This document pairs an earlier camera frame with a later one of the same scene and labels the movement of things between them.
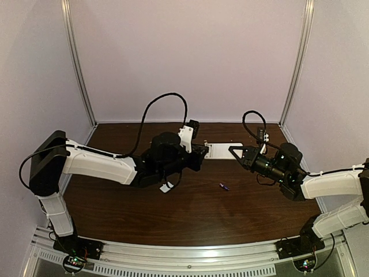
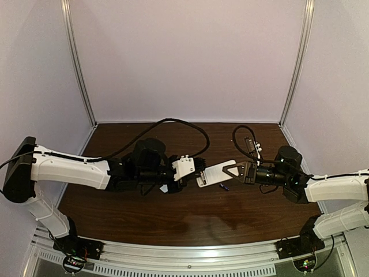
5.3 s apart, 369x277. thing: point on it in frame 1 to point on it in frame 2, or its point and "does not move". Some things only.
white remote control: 220,151 to 214,175
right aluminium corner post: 307,27 does not move
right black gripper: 250,158 to 246,166
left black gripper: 196,157 to 182,183
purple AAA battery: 224,186 does not move
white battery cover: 164,187 does not move
